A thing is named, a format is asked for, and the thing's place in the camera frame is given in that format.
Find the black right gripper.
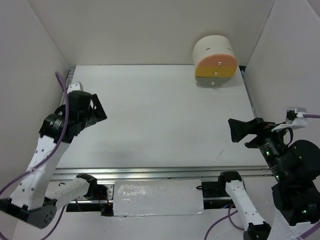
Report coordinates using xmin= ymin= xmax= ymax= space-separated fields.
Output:
xmin=227 ymin=112 xmax=292 ymax=177

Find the cream round drawer organizer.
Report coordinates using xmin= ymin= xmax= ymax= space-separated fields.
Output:
xmin=192 ymin=35 xmax=236 ymax=73

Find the orange drawer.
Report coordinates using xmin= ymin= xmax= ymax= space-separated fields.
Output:
xmin=195 ymin=54 xmax=238 ymax=68

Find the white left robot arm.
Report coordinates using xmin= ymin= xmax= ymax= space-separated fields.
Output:
xmin=0 ymin=87 xmax=107 ymax=229

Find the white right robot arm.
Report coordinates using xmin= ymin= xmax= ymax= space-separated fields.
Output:
xmin=217 ymin=112 xmax=320 ymax=240

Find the white foil covered panel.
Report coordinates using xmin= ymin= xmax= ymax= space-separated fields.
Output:
xmin=113 ymin=179 xmax=204 ymax=217

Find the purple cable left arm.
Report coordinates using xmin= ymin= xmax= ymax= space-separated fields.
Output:
xmin=0 ymin=71 xmax=72 ymax=240

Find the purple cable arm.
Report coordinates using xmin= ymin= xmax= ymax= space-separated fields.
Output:
xmin=204 ymin=113 xmax=320 ymax=240
xmin=0 ymin=71 xmax=72 ymax=240

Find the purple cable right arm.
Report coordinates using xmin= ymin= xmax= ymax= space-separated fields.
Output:
xmin=204 ymin=113 xmax=320 ymax=240

